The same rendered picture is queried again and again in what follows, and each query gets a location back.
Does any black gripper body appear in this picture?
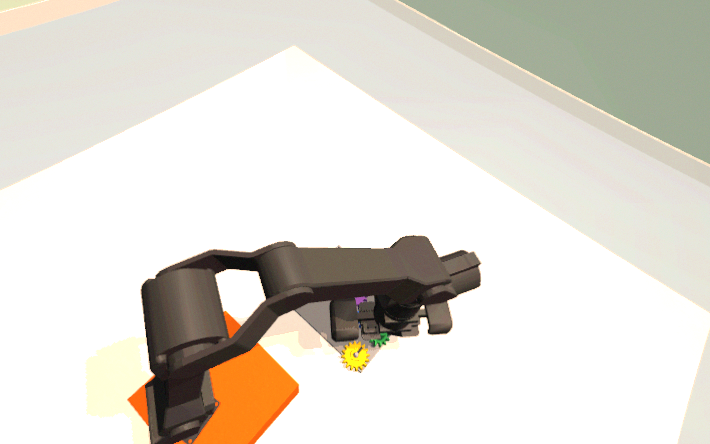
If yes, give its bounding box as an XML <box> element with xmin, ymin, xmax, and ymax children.
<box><xmin>329</xmin><ymin>298</ymin><xmax>453</xmax><ymax>342</ymax></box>

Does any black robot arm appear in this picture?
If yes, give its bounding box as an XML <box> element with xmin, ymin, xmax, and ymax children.
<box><xmin>140</xmin><ymin>235</ymin><xmax>481</xmax><ymax>444</ymax></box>

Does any green gear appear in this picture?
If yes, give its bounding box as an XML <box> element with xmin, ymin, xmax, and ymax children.
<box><xmin>369</xmin><ymin>333</ymin><xmax>390</xmax><ymax>348</ymax></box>

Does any yellow gear with black stripe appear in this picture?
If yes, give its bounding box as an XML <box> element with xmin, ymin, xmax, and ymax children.
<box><xmin>341</xmin><ymin>341</ymin><xmax>370</xmax><ymax>372</ymax></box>

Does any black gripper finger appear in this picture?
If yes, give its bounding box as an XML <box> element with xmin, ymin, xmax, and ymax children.
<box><xmin>359</xmin><ymin>301</ymin><xmax>381</xmax><ymax>341</ymax></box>
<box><xmin>387</xmin><ymin>326</ymin><xmax>419</xmax><ymax>338</ymax></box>

